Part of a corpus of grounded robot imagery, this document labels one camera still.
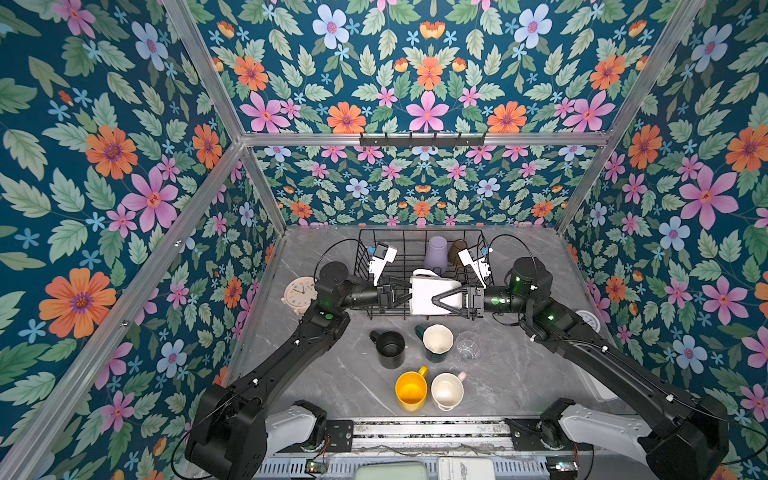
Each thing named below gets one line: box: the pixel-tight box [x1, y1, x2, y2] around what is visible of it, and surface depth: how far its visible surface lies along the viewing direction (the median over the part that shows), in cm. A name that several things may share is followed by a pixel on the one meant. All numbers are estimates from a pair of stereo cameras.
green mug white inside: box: [415, 323, 455, 363], surface depth 83 cm
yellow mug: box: [395, 366, 429, 413], surface depth 77 cm
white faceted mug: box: [409, 268, 462, 315], surface depth 60 cm
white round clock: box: [575, 310, 600, 333], surface depth 92 cm
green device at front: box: [354, 462, 430, 480], surface depth 67 cm
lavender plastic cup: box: [424, 235, 449, 274], surface depth 97 cm
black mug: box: [369, 330, 405, 369], surface depth 86 cm
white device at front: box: [436, 457, 496, 480], surface depth 70 cm
